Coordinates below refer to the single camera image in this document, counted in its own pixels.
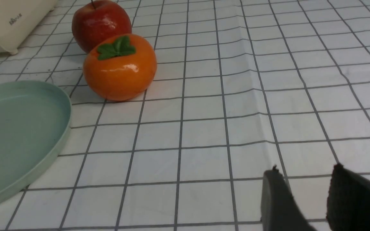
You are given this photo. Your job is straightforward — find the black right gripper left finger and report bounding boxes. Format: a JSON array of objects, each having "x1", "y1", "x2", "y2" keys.
[{"x1": 261, "y1": 166, "x2": 316, "y2": 231}]

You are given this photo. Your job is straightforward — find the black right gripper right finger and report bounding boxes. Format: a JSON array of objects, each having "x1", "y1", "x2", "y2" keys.
[{"x1": 326, "y1": 164, "x2": 370, "y2": 231}]

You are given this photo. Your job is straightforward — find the white checkered tablecloth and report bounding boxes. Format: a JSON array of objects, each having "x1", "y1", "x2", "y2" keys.
[{"x1": 0, "y1": 0, "x2": 370, "y2": 231}]

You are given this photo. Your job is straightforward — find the orange persimmon with green leaf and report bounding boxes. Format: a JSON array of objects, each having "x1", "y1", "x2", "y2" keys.
[{"x1": 82, "y1": 34, "x2": 157, "y2": 101}]

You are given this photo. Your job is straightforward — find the red apple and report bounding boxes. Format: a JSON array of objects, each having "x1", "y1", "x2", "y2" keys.
[{"x1": 71, "y1": 0, "x2": 132, "y2": 54}]

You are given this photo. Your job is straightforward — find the light green round plate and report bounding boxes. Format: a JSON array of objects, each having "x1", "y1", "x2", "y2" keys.
[{"x1": 0, "y1": 81, "x2": 72, "y2": 203}]

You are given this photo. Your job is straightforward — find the cream white toaster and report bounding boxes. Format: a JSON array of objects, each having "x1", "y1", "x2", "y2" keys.
[{"x1": 0, "y1": 0, "x2": 57, "y2": 55}]

